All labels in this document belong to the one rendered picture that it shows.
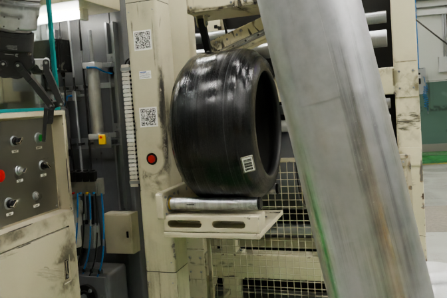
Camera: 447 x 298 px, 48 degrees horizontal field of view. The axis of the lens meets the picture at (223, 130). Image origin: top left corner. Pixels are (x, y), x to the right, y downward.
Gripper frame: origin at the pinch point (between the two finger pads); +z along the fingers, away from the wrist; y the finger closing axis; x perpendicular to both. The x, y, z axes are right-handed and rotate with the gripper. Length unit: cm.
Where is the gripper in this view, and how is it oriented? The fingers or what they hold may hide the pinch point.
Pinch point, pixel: (8, 132)
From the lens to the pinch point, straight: 108.8
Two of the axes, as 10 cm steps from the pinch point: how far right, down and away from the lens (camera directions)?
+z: -1.6, 9.5, 2.7
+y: 9.5, 0.7, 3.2
